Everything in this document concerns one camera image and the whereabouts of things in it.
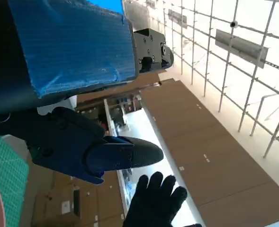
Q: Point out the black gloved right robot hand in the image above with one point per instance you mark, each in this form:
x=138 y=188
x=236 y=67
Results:
x=153 y=205

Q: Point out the green cutting mat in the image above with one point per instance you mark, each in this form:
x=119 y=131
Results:
x=9 y=179

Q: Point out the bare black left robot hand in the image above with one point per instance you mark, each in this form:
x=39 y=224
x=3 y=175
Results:
x=70 y=47

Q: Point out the white pipe frame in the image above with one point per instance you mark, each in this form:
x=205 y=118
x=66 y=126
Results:
x=227 y=63

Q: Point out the grey hanging panel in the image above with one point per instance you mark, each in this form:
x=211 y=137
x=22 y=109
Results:
x=241 y=47

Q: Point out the brown cardboard box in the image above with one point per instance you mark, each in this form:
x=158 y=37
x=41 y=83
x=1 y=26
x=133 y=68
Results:
x=58 y=208

